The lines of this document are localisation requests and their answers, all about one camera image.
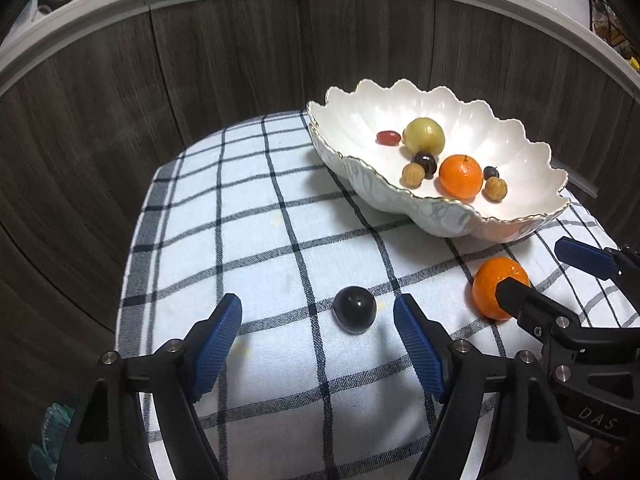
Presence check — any white black checkered cloth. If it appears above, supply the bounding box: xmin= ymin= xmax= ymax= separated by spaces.
xmin=115 ymin=110 xmax=640 ymax=480

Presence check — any dark purple grape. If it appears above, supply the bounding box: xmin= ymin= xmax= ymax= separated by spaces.
xmin=413 ymin=151 xmax=439 ymax=178

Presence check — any white scalloped ceramic bowl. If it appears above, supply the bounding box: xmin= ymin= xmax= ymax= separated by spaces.
xmin=306 ymin=78 xmax=572 ymax=245

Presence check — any black wire rack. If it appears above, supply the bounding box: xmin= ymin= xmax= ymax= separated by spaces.
xmin=587 ymin=0 xmax=636 ymax=53

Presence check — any orange mandarin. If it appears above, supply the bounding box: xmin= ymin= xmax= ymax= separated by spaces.
xmin=438 ymin=154 xmax=484 ymax=199
xmin=471 ymin=257 xmax=532 ymax=322

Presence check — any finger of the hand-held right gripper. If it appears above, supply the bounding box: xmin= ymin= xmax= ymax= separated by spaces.
xmin=555 ymin=236 xmax=640 ymax=306
xmin=494 ymin=277 xmax=603 ymax=356

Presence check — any teal patterned cloth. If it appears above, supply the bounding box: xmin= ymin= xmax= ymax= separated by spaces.
xmin=27 ymin=400 xmax=81 ymax=476

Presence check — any green round fruit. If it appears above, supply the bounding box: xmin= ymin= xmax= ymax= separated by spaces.
xmin=403 ymin=116 xmax=446 ymax=156

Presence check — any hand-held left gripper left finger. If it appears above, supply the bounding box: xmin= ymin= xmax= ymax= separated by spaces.
xmin=54 ymin=293 xmax=244 ymax=480

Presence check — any brown longan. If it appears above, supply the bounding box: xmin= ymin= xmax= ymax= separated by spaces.
xmin=402 ymin=162 xmax=426 ymax=190
xmin=482 ymin=177 xmax=509 ymax=204

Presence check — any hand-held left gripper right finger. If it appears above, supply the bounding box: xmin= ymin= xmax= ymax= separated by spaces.
xmin=393 ymin=294 xmax=586 ymax=480

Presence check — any large dark plum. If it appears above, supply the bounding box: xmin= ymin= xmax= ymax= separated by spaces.
xmin=332 ymin=286 xmax=378 ymax=334

